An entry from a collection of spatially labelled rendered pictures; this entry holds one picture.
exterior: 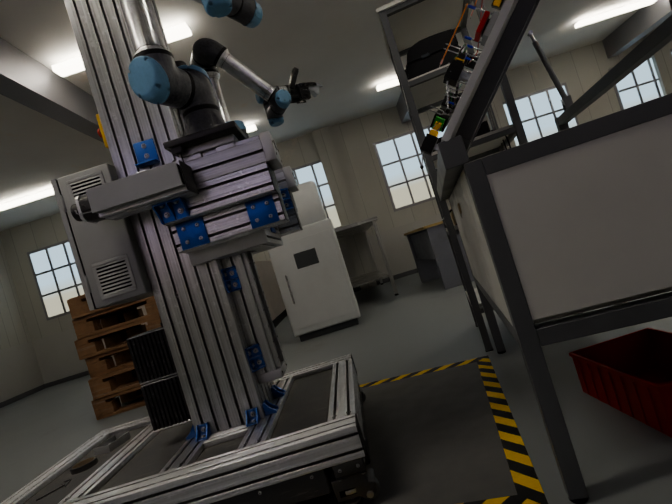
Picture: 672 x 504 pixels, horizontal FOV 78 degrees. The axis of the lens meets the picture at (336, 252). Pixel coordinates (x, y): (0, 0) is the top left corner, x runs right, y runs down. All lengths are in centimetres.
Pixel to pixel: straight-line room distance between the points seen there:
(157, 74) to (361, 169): 665
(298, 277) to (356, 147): 423
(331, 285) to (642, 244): 330
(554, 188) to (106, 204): 114
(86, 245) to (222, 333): 55
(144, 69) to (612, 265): 127
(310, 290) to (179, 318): 264
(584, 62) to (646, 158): 841
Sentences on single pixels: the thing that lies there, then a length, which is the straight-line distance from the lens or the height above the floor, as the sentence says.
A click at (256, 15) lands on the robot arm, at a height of 143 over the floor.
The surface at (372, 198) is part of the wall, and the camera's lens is 773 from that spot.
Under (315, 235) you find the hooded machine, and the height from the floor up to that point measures 96.
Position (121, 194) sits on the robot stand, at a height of 103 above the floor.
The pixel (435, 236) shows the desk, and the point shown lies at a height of 59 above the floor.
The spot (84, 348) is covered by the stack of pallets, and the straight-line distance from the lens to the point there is 412.
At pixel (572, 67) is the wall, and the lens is 934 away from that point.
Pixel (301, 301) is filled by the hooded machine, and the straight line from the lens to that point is 413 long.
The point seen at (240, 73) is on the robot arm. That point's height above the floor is 160.
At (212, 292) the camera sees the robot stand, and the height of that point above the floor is 70.
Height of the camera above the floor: 68
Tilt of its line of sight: 1 degrees up
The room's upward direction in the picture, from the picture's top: 17 degrees counter-clockwise
